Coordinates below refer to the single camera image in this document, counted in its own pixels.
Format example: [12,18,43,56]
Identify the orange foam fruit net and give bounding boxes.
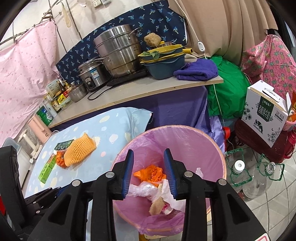
[64,133,96,167]

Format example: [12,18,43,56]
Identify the tan loofah scrub pad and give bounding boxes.
[149,197,166,215]

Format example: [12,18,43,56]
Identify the orange plastic bag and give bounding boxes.
[133,165,167,187]

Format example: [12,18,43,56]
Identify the red plastic bag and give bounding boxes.
[56,150,67,168]

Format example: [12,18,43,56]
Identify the pink floral paper cup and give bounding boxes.
[162,203,174,215]

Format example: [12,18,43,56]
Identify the pink trash bin with liner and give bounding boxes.
[113,125,227,236]

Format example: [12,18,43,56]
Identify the clear plastic jug metal cap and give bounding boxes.
[238,162,276,202]

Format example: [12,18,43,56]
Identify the small green box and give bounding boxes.
[38,154,56,184]

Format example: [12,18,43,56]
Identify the clear plastic jug white cap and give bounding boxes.
[225,159,253,193]

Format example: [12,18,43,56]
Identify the cream electric kettle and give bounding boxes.
[18,129,43,164]

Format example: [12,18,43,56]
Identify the pink electric kettle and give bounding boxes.
[28,114,52,144]

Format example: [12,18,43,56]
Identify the red thermos flask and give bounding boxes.
[283,131,295,159]

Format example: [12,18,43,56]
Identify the light blue dotted tablecloth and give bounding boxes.
[23,108,152,197]

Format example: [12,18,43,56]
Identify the green white box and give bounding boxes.
[37,105,53,126]

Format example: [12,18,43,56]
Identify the white milk gift box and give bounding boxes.
[241,80,292,147]

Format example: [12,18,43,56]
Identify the green fabric bundle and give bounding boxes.
[206,55,250,119]

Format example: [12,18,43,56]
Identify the small steel bowl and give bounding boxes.
[68,83,88,102]

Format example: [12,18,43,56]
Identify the steel rice cooker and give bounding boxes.
[78,57,112,92]

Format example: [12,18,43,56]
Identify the pink dotted curtain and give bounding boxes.
[0,21,59,143]

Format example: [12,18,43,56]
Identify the purple folded towel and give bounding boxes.
[174,59,218,81]

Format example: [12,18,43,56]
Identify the black induction cooktop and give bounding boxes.
[106,69,149,87]

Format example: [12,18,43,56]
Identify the pink pineapple print cloth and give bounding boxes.
[240,35,295,98]

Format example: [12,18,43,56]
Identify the dark teal plastic basin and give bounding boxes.
[144,55,185,80]

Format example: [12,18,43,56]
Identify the large steel steamer pot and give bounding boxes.
[93,24,142,78]

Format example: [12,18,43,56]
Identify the beige curtain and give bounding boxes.
[169,0,278,65]

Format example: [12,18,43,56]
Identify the brown loofah sponge on basin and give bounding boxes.
[144,33,162,47]

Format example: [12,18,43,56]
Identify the navy patterned backsplash cloth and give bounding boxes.
[55,0,188,85]

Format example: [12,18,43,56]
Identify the white cord switch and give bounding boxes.
[197,41,206,53]

